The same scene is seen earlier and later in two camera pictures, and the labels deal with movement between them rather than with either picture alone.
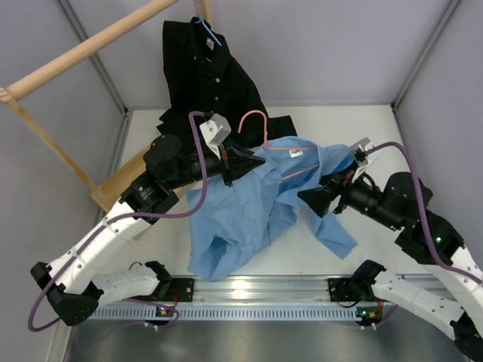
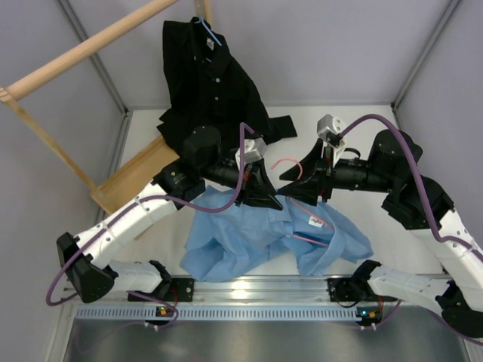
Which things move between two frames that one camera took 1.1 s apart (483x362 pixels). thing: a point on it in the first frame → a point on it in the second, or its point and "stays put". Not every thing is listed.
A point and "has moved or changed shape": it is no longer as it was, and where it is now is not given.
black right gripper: [319, 198] → [306, 189]
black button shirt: [202, 74] stays put
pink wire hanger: [276, 148] → [306, 209]
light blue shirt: [238, 221] has moved or changed shape
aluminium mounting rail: [262, 291] stays put
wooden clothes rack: [108, 193] stays put
